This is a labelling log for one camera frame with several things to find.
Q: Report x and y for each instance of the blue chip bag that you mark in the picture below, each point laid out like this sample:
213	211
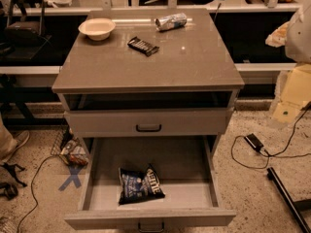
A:
137	186

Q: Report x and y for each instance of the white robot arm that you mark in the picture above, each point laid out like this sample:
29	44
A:
295	35

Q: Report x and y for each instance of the closed grey middle drawer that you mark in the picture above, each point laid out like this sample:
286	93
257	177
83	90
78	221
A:
134	123

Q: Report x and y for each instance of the grey drawer cabinet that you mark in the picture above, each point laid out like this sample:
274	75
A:
191	70

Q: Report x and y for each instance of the open grey lower drawer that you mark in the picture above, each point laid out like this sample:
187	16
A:
186	175

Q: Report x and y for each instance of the black candy bar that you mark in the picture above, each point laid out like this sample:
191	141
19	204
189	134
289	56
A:
142	46

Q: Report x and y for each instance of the crushed silver can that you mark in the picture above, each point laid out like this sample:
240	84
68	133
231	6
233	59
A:
170	22

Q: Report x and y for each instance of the white bowl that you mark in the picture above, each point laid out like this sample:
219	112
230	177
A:
97	29

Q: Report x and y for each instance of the black power adapter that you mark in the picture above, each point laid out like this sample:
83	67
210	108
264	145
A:
254	142

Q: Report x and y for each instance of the blue tape cross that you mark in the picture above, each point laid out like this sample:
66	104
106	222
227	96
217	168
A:
73	178

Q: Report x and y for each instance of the black metal stand leg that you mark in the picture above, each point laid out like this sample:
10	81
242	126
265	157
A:
296	207

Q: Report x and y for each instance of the black chair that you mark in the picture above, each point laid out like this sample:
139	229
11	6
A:
25	39

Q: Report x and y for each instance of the person's shoe and leg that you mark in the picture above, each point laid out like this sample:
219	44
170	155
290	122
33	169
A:
9	144

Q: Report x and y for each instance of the wire basket with snacks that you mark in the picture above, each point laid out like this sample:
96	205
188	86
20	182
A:
69	149

